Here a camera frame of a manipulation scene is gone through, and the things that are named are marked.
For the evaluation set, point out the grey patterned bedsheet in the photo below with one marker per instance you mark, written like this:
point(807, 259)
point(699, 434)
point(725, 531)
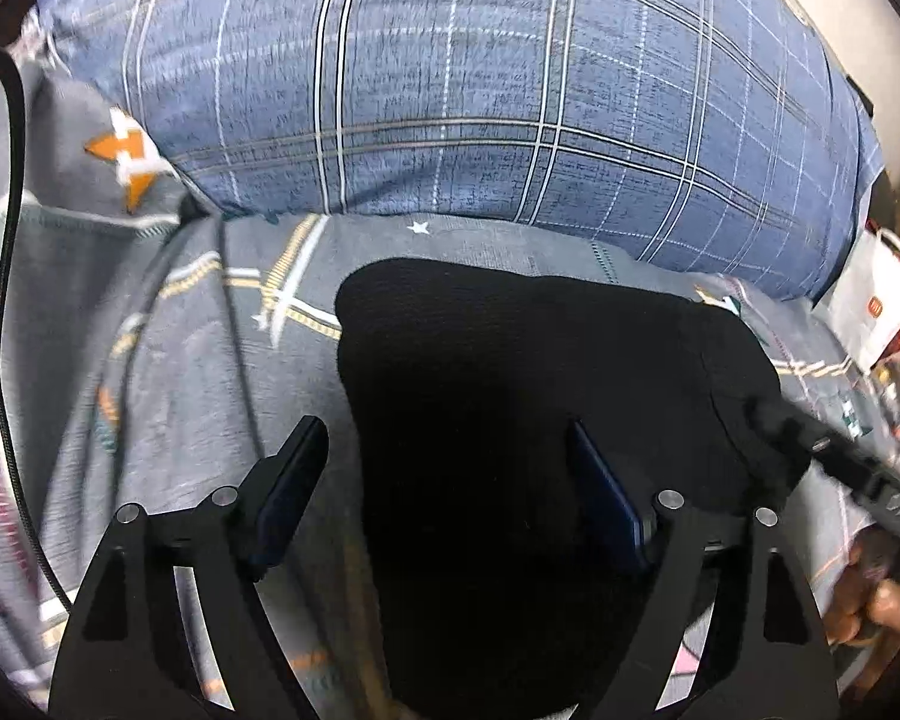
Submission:
point(195, 360)

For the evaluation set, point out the white paper bag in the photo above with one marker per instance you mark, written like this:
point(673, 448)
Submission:
point(870, 300)

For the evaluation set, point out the person's right hand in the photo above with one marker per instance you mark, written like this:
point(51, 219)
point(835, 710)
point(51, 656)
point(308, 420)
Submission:
point(866, 600)

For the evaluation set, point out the blue plaid pillow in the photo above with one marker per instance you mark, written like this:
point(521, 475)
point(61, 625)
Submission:
point(457, 75)

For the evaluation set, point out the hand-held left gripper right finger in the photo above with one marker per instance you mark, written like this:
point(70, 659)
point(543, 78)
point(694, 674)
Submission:
point(607, 495)

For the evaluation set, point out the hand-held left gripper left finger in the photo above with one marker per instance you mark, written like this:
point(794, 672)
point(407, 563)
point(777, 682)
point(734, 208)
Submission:
point(285, 495)

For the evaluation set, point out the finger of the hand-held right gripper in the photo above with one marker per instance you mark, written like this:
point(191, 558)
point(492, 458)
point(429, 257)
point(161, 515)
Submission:
point(810, 439)

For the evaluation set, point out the black pants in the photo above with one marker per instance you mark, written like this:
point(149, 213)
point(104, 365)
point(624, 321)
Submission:
point(495, 427)

